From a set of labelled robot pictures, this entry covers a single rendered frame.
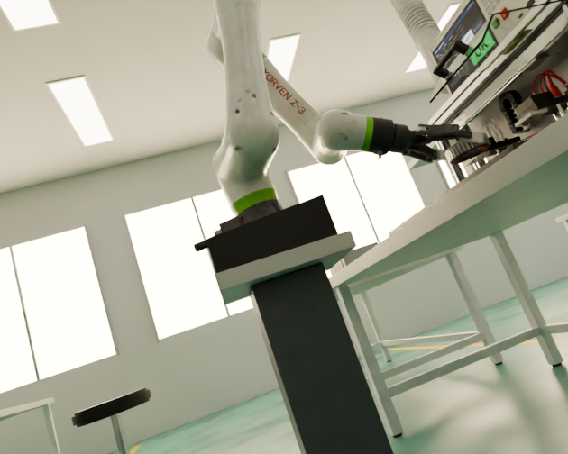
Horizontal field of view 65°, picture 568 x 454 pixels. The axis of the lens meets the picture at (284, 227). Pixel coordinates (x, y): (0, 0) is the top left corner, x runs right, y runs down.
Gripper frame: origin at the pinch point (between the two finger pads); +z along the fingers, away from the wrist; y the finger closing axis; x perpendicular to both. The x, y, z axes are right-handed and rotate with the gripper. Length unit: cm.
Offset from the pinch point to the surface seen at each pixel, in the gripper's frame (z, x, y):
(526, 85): 22.8, 28.1, -8.4
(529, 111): 11.6, 6.9, 10.0
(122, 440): -101, -103, -115
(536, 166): -5.7, -22.4, 38.1
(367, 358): 3, -56, -102
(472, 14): 2.6, 43.6, -0.7
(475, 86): 7.2, 25.6, -8.7
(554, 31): 11.2, 21.5, 21.2
